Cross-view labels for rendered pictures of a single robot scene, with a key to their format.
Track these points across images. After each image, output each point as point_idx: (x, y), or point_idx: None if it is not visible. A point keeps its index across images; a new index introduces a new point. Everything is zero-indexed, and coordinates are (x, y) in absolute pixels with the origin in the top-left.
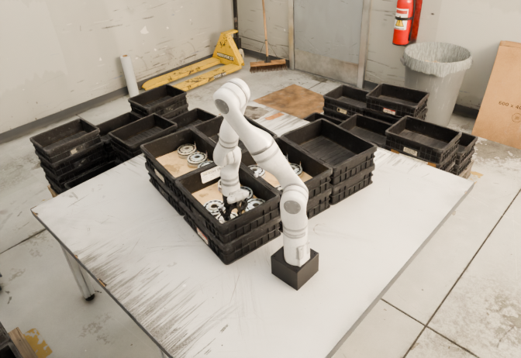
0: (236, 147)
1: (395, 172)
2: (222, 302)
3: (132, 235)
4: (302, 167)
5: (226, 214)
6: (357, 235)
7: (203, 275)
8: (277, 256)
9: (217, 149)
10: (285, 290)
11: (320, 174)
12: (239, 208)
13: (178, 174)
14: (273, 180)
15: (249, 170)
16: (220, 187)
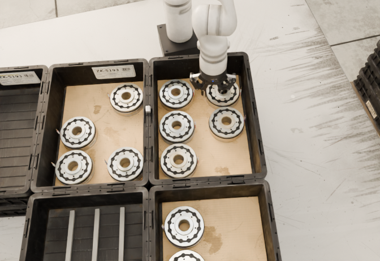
0: (199, 5)
1: None
2: (264, 60)
3: (335, 211)
4: (56, 135)
5: (223, 86)
6: (89, 55)
7: (268, 97)
8: (195, 42)
9: (233, 1)
10: None
11: (73, 65)
12: None
13: (236, 255)
14: (112, 140)
15: (147, 128)
16: (195, 156)
